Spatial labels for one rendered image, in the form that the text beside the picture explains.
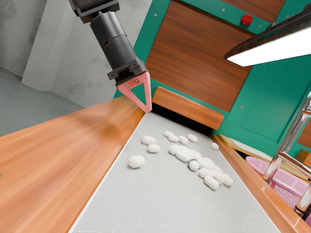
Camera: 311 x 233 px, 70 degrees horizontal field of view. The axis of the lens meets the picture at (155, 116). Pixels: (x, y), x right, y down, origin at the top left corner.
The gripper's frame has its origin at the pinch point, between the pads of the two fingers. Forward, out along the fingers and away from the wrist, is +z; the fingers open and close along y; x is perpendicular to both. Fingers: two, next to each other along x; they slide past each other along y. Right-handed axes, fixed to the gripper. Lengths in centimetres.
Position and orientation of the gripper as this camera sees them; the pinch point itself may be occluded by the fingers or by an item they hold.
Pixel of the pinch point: (146, 107)
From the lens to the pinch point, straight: 46.0
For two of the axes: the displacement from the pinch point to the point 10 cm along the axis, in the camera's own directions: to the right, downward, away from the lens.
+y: 0.7, -1.5, 9.9
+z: 4.4, 8.9, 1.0
